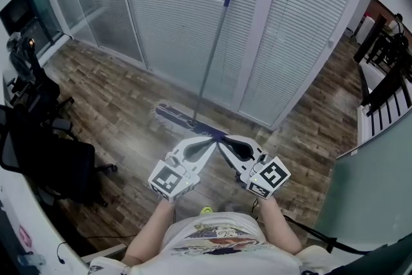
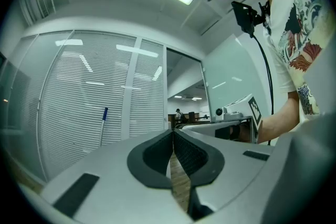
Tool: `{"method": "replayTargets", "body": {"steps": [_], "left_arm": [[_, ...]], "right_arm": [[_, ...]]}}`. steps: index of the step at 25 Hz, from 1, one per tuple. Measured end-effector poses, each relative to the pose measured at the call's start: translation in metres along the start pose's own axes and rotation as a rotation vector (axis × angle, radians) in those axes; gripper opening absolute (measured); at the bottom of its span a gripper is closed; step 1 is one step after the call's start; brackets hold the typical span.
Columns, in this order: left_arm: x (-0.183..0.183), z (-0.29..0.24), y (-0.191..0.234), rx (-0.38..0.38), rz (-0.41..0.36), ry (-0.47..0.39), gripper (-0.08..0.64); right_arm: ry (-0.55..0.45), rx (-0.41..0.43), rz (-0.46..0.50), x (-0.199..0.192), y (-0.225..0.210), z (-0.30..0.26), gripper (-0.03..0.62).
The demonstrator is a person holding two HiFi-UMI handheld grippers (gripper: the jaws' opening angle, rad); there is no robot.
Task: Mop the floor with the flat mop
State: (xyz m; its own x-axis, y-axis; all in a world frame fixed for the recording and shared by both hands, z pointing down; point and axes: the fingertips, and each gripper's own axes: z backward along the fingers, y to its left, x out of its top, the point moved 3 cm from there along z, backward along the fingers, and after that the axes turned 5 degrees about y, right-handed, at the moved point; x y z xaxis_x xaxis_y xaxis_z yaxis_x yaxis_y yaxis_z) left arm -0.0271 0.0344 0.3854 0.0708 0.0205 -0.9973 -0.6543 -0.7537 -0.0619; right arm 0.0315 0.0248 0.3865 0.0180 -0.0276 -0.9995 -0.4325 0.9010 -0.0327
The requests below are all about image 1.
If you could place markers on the black mesh office chair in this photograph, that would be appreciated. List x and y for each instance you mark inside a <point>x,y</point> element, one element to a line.
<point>64,164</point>

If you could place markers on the black flat laptop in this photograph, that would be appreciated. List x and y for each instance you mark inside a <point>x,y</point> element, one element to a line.
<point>6,235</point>

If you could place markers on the person's left forearm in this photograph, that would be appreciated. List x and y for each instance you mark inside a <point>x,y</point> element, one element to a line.
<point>157,225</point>

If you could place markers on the white printed t-shirt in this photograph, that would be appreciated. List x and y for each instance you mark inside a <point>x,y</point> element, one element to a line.
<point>225,262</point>

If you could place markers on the black computer monitor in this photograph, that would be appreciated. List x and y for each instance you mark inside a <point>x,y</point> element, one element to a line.
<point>380,259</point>

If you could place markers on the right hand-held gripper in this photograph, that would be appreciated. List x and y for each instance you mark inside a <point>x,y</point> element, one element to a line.
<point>270,178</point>

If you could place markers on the pink sticker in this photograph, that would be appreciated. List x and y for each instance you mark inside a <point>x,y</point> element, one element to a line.
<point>25,236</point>

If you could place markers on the grey-green partition panel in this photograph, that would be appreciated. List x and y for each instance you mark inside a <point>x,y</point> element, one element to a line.
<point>363,196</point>

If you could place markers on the blue mop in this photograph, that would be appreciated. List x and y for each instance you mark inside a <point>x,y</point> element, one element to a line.
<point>175,115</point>

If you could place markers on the yellow-green shoe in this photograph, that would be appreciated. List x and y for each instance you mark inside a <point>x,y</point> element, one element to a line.
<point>207,211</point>

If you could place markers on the black headrest office chair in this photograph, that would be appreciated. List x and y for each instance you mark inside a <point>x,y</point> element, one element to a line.
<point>45,90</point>

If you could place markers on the white venetian blinds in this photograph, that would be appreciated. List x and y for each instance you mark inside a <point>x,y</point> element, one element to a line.
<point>180,25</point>

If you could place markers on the dark window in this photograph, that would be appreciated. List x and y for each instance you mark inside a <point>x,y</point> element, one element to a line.
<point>19,16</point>

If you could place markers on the grey jacket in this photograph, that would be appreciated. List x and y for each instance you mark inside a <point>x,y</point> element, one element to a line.
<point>19,59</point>

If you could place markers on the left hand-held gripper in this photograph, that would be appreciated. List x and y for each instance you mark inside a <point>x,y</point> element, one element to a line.
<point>174,182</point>

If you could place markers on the person's right forearm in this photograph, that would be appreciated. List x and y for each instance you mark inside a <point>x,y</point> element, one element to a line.
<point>280,228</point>

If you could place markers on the white desk foot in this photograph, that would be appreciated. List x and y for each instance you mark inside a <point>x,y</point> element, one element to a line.
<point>103,252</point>

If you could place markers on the clear water bottle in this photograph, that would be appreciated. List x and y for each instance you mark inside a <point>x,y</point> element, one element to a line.
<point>32,259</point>

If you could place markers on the long white desk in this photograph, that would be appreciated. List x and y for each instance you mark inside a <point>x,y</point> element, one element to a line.
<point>42,235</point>

